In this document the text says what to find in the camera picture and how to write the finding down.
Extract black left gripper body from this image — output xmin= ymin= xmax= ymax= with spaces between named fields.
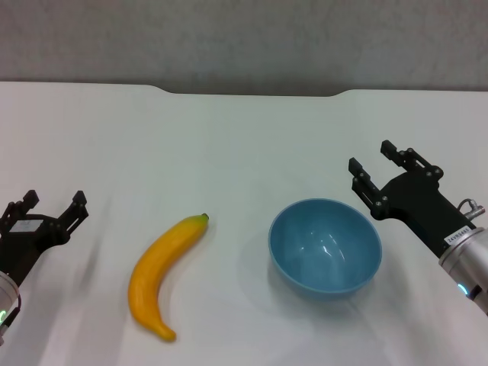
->
xmin=0 ymin=215 xmax=70 ymax=287

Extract blue bowl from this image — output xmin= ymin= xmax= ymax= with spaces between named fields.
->
xmin=268 ymin=197 xmax=383 ymax=302

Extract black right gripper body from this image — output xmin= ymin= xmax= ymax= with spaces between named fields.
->
xmin=375 ymin=171 xmax=476 ymax=256

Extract yellow banana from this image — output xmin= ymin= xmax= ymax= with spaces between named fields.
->
xmin=127 ymin=212 xmax=210 ymax=343

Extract right arm cable with connector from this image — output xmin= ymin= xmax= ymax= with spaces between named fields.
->
xmin=458 ymin=197 xmax=488 ymax=221

